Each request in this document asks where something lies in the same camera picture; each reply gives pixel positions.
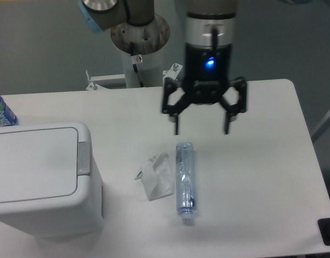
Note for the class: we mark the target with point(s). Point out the crumpled white plastic wrapper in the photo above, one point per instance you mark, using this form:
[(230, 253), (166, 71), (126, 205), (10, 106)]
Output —
[(156, 176)]

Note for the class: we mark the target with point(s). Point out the blue labelled water bottle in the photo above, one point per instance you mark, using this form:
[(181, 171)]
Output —
[(7, 116)]

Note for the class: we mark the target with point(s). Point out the empty clear plastic bottle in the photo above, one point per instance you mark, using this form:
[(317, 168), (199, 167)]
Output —
[(186, 197)]

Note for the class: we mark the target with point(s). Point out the white metal base frame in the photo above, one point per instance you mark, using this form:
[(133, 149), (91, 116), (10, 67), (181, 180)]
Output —
[(118, 81)]

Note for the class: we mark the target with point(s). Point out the white plastic trash can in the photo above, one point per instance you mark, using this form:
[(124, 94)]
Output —
[(50, 185)]

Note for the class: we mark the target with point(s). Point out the black clamp at table edge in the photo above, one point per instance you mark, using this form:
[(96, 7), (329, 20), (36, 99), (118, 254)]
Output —
[(324, 227)]

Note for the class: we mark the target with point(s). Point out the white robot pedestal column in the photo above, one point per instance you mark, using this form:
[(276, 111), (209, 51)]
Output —
[(141, 49)]

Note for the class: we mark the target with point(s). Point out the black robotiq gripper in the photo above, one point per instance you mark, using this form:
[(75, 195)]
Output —
[(205, 81)]

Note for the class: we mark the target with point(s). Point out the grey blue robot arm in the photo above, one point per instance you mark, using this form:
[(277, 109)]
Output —
[(208, 24)]

